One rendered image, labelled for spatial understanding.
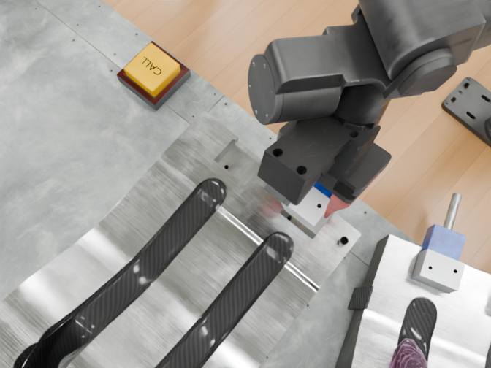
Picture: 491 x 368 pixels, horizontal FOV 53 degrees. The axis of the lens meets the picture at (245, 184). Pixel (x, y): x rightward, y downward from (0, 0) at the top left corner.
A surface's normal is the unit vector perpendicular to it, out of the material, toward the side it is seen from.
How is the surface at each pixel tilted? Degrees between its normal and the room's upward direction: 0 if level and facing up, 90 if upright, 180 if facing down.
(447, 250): 0
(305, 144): 22
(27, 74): 0
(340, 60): 14
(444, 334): 0
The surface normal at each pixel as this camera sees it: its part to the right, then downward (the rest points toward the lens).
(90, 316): 0.33, -0.56
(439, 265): 0.03, -0.29
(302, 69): 0.25, -0.35
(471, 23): -0.21, -0.23
